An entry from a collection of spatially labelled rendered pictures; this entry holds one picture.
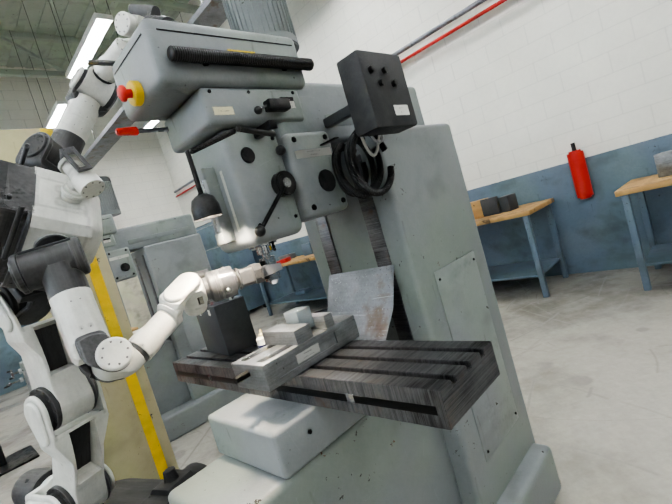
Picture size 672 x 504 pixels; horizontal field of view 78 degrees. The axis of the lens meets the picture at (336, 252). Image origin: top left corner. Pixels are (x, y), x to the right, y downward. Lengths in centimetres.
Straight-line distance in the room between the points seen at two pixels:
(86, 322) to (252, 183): 52
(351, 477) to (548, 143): 438
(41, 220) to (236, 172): 50
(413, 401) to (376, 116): 71
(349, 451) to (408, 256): 60
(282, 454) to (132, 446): 195
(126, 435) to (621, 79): 496
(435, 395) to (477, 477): 85
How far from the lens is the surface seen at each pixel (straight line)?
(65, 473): 171
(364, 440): 129
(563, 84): 510
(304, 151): 127
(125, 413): 291
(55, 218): 129
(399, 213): 135
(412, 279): 138
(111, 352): 109
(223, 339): 156
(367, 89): 117
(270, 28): 145
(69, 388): 159
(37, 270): 119
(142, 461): 300
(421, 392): 86
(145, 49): 116
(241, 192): 113
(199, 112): 116
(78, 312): 113
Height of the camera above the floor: 131
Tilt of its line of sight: 4 degrees down
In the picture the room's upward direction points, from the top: 17 degrees counter-clockwise
